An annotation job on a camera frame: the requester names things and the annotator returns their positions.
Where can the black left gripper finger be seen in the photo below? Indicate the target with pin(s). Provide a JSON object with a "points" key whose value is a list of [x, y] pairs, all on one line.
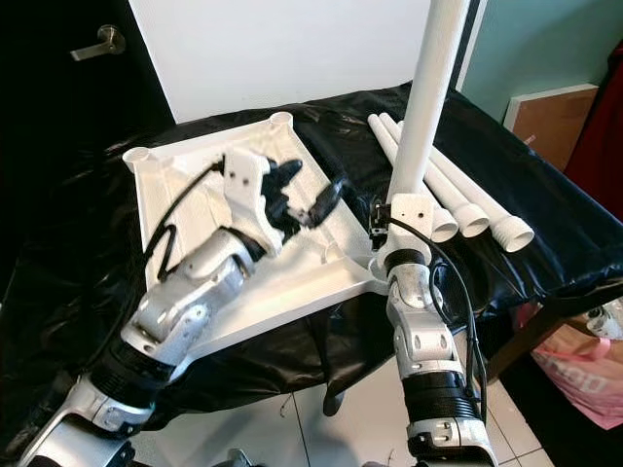
{"points": [[329, 197], [287, 171]]}

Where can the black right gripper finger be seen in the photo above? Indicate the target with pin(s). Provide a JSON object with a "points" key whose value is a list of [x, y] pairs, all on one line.
{"points": [[376, 210]]}

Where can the white plastic children table top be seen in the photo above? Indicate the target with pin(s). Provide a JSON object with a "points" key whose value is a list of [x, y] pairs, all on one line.
{"points": [[180, 195]]}

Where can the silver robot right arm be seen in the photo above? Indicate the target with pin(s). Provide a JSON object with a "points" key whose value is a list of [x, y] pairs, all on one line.
{"points": [[423, 326]]}

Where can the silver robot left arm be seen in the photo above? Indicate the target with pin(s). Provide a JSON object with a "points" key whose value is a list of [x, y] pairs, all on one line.
{"points": [[200, 297]]}

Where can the dark wooden table leg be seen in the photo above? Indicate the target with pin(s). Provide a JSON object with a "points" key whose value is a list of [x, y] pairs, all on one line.
{"points": [[540, 331]]}

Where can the black plastic sheet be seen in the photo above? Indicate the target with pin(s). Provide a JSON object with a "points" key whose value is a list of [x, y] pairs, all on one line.
{"points": [[78, 292]]}

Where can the dark red object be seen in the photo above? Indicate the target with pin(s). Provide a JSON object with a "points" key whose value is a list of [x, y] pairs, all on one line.
{"points": [[602, 146]]}

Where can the black door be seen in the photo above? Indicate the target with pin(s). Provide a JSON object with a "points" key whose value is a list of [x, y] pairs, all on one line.
{"points": [[49, 146]]}

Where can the grey robot left leg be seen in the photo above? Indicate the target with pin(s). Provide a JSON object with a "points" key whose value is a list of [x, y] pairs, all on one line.
{"points": [[238, 459]]}

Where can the pink paper bag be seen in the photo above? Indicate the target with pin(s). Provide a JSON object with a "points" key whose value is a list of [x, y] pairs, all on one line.
{"points": [[579, 379]]}

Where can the black rubber floor mat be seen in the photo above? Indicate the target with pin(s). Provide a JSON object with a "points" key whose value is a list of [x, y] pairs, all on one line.
{"points": [[574, 448]]}

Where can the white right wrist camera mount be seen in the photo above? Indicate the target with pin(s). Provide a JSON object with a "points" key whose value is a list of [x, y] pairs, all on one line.
{"points": [[411, 212]]}

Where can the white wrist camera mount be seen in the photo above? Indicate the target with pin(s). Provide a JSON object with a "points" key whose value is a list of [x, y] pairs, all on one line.
{"points": [[246, 185], [411, 212]]}

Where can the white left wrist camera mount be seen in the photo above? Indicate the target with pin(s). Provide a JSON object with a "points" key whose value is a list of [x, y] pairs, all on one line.
{"points": [[246, 185]]}

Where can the brown board with white frame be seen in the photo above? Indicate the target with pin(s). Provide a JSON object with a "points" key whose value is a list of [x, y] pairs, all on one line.
{"points": [[550, 126]]}

